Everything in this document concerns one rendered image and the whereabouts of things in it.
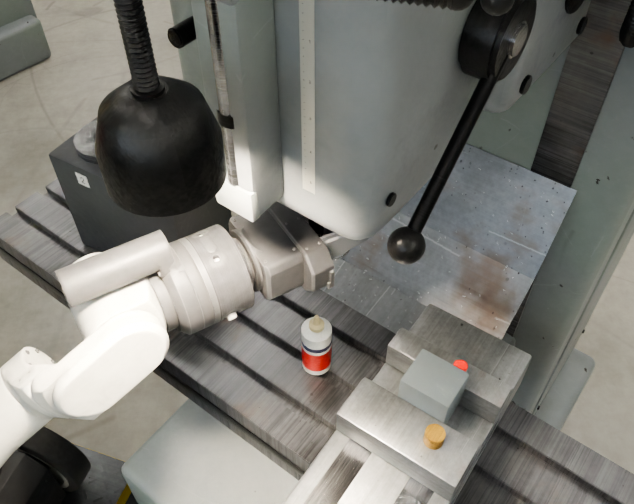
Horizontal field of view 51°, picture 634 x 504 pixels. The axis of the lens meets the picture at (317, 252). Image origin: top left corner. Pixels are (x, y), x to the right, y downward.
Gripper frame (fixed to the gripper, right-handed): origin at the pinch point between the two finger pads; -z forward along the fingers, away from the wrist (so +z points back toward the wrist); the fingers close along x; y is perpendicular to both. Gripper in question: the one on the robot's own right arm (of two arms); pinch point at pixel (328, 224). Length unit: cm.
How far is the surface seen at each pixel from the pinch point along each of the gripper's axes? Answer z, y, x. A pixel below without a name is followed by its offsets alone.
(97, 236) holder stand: 18.4, 25.2, 37.0
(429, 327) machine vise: -13.3, 22.2, -4.6
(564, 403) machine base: -72, 102, -1
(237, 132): 11.6, -20.2, -5.7
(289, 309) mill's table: -1.9, 30.7, 13.2
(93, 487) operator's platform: 36, 82, 29
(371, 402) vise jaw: 1.0, 18.3, -11.5
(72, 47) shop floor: -23, 122, 266
